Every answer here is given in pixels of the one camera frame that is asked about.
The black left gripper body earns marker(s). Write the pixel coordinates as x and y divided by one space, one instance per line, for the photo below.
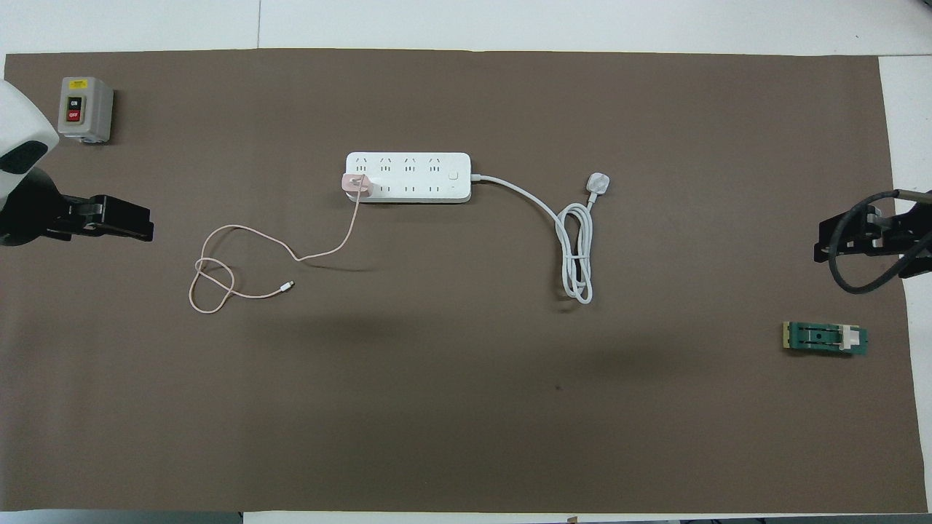
36 215

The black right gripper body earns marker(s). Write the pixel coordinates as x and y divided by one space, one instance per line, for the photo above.
910 229

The pink charger adapter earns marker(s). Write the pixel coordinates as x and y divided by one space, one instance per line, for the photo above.
357 185

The white power strip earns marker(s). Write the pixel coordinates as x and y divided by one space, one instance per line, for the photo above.
422 178

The brown table mat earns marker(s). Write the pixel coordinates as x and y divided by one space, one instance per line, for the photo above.
466 400

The grey on-off switch box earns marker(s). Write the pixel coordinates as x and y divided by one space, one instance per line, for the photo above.
95 109

